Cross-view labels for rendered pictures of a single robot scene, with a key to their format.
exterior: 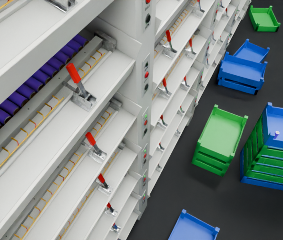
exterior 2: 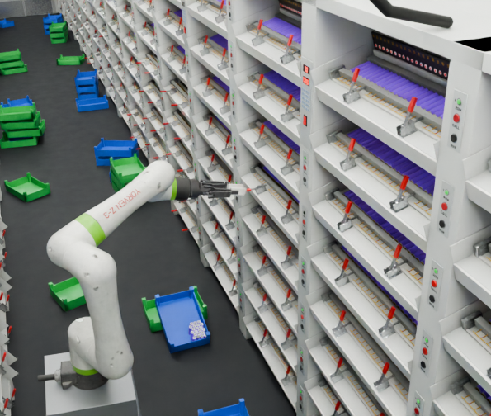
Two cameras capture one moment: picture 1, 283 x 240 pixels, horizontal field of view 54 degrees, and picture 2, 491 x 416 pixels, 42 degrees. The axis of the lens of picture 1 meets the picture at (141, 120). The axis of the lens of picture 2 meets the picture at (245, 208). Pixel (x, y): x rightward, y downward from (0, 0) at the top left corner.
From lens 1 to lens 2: 2.30 m
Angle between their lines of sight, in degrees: 90
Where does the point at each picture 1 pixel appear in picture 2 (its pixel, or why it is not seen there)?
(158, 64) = (335, 271)
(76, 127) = (276, 168)
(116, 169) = (295, 275)
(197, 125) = not seen: outside the picture
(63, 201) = (274, 205)
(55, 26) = (276, 118)
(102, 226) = (281, 300)
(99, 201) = (281, 261)
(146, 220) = not seen: outside the picture
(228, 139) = not seen: outside the picture
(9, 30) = (280, 111)
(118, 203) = (290, 314)
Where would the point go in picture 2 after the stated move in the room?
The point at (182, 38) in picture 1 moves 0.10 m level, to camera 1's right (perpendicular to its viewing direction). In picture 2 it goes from (356, 301) to (337, 317)
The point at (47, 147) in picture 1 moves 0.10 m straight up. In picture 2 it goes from (275, 161) to (274, 135)
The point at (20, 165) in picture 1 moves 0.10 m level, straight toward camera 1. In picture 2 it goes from (272, 154) to (246, 155)
